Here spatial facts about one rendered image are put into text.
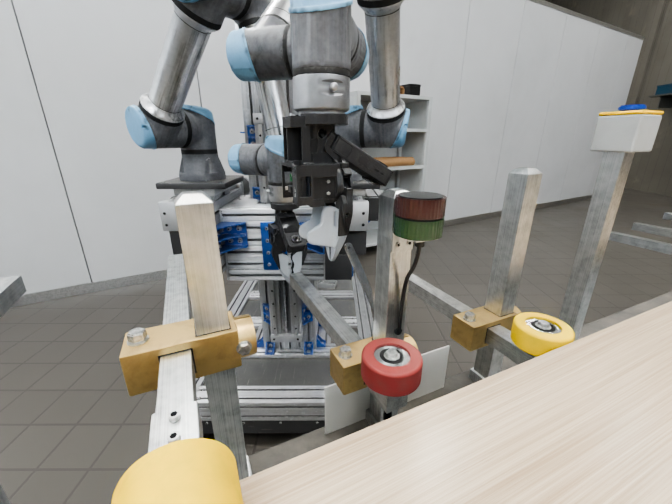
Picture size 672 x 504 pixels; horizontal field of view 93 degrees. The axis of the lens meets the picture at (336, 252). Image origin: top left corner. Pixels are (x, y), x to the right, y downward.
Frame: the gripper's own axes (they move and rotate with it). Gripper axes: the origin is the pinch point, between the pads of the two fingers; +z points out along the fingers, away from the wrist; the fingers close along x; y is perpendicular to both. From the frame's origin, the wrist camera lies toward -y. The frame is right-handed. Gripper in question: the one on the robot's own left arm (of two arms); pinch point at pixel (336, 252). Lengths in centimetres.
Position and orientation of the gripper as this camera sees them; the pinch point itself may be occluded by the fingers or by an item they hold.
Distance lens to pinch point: 50.7
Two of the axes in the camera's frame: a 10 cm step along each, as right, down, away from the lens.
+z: 0.0, 9.4, 3.4
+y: -9.1, 1.4, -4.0
